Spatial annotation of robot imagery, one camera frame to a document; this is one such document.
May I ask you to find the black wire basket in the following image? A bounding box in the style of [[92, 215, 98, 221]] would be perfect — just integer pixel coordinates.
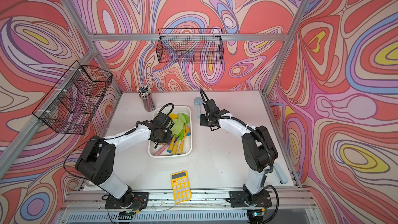
[[156, 28, 224, 64], [32, 61, 113, 135]]

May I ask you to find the pencil cup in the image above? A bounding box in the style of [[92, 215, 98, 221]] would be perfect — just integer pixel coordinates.
[[137, 86, 156, 112]]

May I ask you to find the green shovel yellow handle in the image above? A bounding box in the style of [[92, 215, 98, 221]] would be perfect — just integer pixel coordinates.
[[177, 129, 186, 155], [182, 113, 191, 136]]

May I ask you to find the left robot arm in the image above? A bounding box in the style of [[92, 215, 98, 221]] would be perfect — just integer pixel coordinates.
[[75, 113, 174, 208]]

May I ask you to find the yellow calculator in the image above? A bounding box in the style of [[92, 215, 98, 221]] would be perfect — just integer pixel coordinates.
[[171, 171, 192, 204]]

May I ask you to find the left black wire basket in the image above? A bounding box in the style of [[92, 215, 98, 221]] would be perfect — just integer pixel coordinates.
[[32, 61, 113, 135]]

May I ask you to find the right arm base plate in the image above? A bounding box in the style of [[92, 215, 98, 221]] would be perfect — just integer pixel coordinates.
[[226, 190, 272, 208]]

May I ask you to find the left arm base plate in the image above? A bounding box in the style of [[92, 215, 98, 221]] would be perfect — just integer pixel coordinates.
[[105, 191, 149, 210]]

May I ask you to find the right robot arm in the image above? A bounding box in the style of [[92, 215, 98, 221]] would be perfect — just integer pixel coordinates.
[[200, 99, 278, 209]]

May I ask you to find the back black wire basket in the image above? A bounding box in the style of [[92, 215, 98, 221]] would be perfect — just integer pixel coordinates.
[[156, 28, 224, 64]]

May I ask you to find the white storage box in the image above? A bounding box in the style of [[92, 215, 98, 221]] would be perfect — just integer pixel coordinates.
[[148, 105, 193, 158]]

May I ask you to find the light blue stapler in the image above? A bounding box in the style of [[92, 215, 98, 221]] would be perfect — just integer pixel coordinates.
[[273, 163, 288, 185]]

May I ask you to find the light blue shovel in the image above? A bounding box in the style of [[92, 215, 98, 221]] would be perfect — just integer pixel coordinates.
[[194, 96, 203, 119]]

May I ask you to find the purple shovel pink handle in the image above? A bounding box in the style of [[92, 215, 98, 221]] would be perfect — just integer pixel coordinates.
[[154, 145, 169, 157]]

